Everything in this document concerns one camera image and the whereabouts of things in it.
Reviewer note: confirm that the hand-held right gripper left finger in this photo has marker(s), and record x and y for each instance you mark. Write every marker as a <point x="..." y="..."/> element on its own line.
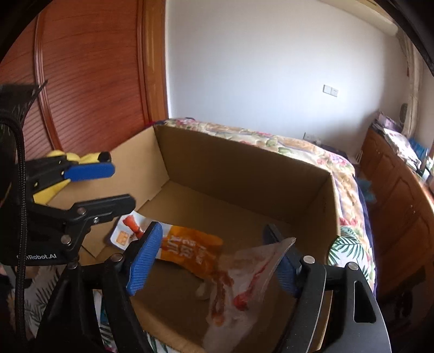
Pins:
<point x="145" y="261"/>

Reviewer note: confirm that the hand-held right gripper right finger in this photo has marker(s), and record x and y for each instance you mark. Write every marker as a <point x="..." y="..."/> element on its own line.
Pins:
<point x="288" y="275"/>

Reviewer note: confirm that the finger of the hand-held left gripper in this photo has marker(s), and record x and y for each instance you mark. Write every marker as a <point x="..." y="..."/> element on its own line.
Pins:
<point x="101" y="205"/>
<point x="91" y="171"/>

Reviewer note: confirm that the translucent white snack packet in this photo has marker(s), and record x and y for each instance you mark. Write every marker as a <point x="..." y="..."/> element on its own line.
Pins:
<point x="244" y="288"/>

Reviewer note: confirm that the cardboard box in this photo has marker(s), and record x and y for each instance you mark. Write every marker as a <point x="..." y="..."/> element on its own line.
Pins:
<point x="237" y="176"/>

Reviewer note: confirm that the yellow plush toy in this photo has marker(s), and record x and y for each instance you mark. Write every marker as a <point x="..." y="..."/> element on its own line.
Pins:
<point x="88" y="158"/>

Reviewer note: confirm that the orange snack packet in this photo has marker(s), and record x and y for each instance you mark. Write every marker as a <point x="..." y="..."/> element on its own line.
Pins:
<point x="190" y="247"/>

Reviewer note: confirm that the floral bedspread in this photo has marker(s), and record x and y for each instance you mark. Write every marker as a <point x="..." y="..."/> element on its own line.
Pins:
<point x="349" y="210"/>

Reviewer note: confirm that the wooden wardrobe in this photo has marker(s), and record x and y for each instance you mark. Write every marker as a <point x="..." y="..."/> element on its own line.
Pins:
<point x="95" y="68"/>

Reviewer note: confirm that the blue cloth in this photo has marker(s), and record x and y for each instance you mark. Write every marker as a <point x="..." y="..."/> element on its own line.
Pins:
<point x="368" y="190"/>

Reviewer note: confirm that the wooden cabinet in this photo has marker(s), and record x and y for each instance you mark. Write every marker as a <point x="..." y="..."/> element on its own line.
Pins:
<point x="396" y="210"/>

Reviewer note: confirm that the stack of magazines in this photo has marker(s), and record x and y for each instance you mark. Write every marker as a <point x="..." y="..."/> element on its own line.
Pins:
<point x="396" y="139"/>

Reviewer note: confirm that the blue box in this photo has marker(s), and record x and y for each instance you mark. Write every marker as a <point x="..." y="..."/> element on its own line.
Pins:
<point x="417" y="148"/>

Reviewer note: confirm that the grey round object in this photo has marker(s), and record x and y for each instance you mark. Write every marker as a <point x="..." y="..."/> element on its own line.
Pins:
<point x="403" y="113"/>

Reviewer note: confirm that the pale curtain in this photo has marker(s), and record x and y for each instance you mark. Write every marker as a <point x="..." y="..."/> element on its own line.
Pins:
<point x="412" y="85"/>

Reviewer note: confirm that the white light switch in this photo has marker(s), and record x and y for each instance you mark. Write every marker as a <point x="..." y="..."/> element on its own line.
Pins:
<point x="330" y="90"/>

